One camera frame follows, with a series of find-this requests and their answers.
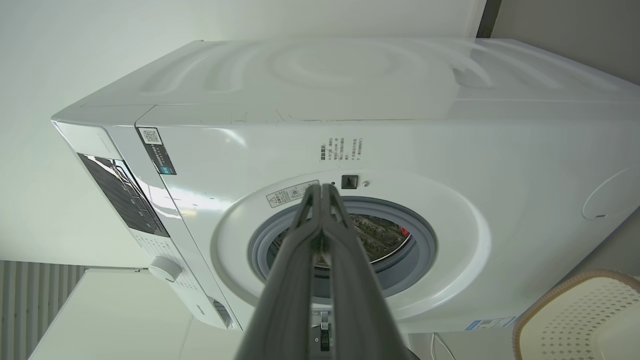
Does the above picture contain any white cabinet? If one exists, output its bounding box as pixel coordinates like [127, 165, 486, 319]
[27, 268, 246, 360]

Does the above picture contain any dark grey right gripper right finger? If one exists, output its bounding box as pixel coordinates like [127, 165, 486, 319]
[321, 183, 417, 360]

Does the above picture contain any dark baseboard strip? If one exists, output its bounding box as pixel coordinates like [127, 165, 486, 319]
[476, 0, 502, 39]

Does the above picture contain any stainless steel washing machine drum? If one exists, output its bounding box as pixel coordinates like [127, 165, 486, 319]
[272, 214, 413, 266]

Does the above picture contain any white detergent drawer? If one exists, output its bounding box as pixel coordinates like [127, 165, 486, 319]
[206, 295, 237, 331]

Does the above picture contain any thin white cable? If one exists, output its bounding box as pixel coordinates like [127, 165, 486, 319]
[431, 333, 457, 360]

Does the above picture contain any blue and white energy label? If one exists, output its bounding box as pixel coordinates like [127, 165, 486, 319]
[465, 316, 517, 332]

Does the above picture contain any dark blue QR code sticker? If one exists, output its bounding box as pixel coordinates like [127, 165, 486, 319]
[137, 127, 177, 176]

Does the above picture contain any cream perforated laundry basket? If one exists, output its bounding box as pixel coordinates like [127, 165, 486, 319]
[512, 270, 640, 360]

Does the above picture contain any black glossy control panel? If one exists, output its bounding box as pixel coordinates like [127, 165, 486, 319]
[77, 153, 170, 238]

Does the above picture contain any round white filter cover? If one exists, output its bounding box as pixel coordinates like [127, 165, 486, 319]
[582, 167, 633, 221]

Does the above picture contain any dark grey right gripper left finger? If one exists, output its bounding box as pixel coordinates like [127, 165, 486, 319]
[235, 183, 325, 360]

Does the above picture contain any white round control knob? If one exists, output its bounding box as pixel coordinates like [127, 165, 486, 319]
[148, 256, 183, 283]

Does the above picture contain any grey ribbed wall panel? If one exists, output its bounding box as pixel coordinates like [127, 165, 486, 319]
[0, 260, 88, 360]

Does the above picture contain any white front-load washing machine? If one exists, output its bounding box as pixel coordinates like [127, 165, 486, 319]
[51, 37, 640, 335]

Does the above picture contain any grey warning sticker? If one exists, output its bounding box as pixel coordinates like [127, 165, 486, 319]
[266, 180, 320, 209]

